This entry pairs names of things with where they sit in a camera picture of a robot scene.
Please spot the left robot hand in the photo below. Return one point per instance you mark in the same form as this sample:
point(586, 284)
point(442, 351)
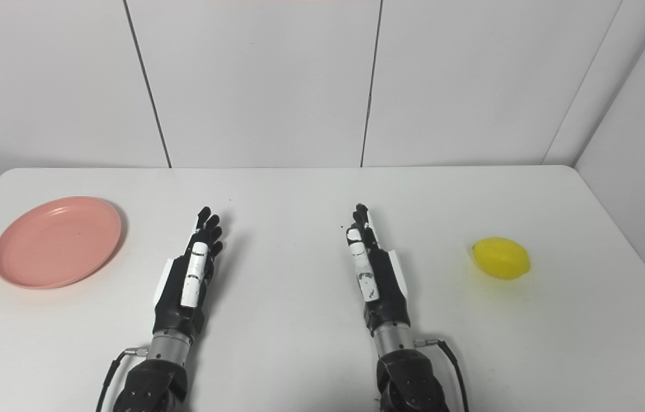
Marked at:
point(179, 286)

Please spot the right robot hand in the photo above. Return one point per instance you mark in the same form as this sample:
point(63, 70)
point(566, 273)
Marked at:
point(382, 286)

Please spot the yellow lemon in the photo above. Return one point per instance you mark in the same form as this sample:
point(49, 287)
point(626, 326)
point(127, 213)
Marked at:
point(501, 258)

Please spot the pink plate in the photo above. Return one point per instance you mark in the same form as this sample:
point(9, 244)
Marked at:
point(58, 241)

